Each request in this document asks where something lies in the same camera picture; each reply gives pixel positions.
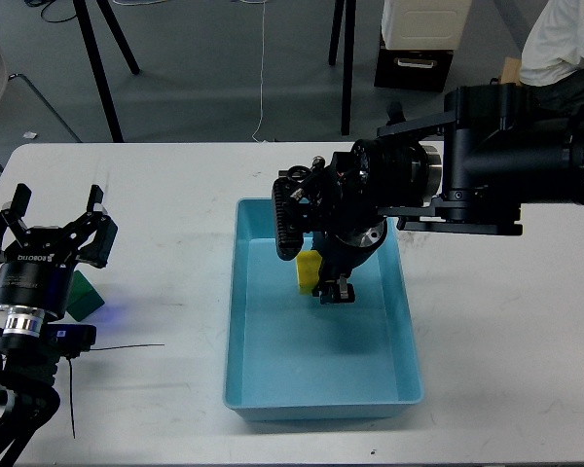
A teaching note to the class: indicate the yellow block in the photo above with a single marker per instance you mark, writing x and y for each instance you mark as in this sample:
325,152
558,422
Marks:
308,263

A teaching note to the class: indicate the black table leg pair left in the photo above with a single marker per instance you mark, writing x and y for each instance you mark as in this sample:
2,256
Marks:
97,67

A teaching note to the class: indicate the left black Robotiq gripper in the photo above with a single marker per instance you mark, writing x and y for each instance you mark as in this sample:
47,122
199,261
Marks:
39,265

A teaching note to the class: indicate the white plastic container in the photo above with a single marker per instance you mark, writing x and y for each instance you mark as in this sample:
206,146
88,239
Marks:
424,25

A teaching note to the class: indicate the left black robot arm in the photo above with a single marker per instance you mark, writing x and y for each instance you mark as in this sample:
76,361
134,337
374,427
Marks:
30,349

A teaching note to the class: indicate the light blue plastic box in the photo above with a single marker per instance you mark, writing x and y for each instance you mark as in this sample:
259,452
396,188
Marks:
290,357

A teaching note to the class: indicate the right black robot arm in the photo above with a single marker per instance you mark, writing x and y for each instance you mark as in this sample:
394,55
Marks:
467,170

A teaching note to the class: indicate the seated person white shirt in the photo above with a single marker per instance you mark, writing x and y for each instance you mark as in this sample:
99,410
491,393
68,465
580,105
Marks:
552,63

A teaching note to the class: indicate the black table leg pair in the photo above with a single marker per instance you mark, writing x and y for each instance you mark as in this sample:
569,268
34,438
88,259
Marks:
343,23
97,67

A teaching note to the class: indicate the black table leg pair right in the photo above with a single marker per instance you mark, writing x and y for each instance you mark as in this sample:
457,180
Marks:
343,23

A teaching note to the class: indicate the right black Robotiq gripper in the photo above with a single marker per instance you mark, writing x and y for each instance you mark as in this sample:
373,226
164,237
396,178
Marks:
341,253

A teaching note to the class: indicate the green block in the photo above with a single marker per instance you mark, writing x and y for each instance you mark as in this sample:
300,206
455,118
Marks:
83,299

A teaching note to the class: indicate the black storage box with handle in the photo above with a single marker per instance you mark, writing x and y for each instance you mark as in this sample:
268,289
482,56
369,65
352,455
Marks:
424,70

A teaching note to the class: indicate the cardboard box with handles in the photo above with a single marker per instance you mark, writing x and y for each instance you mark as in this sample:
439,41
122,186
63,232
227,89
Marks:
508,79

